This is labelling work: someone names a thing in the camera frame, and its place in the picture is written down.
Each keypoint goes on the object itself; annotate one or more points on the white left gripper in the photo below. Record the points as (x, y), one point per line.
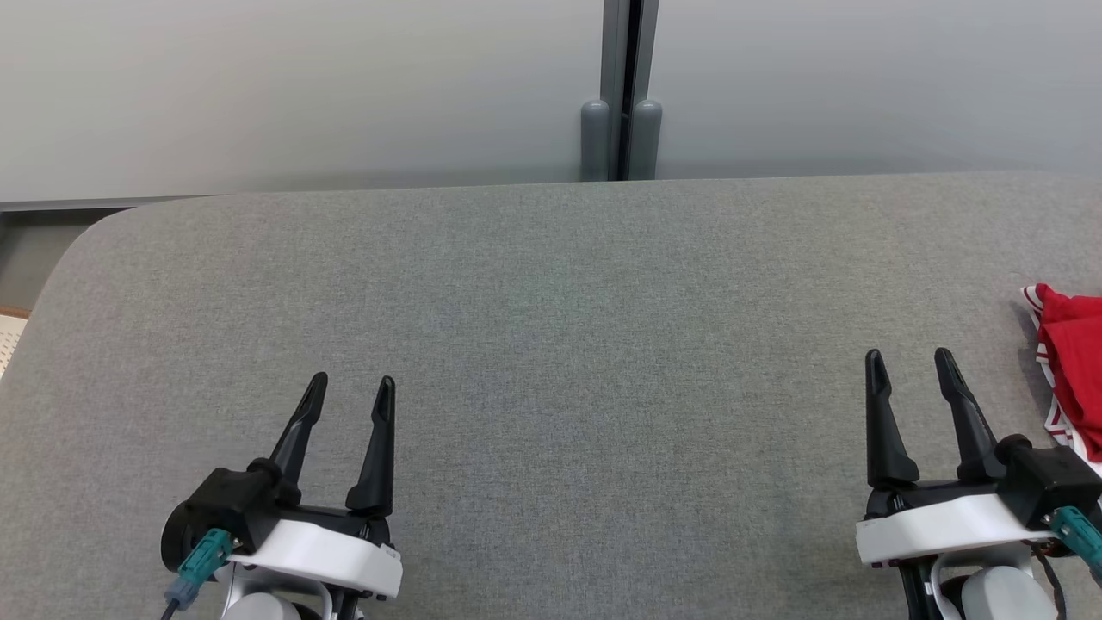
(327, 547)

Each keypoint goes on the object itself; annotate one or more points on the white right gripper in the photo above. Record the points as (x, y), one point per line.
(947, 521)

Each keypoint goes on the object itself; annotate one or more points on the red white basketball jersey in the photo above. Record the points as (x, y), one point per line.
(1076, 362)

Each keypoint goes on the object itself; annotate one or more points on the white perforated basket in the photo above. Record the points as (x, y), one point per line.
(10, 340)

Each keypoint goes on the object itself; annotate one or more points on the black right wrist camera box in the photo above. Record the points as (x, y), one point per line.
(1046, 474)

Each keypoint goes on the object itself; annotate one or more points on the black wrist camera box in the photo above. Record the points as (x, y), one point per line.
(224, 508)
(1046, 474)

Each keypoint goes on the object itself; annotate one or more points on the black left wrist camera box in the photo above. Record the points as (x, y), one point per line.
(224, 508)

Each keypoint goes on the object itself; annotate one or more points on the grey partition post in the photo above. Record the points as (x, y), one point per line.
(622, 86)

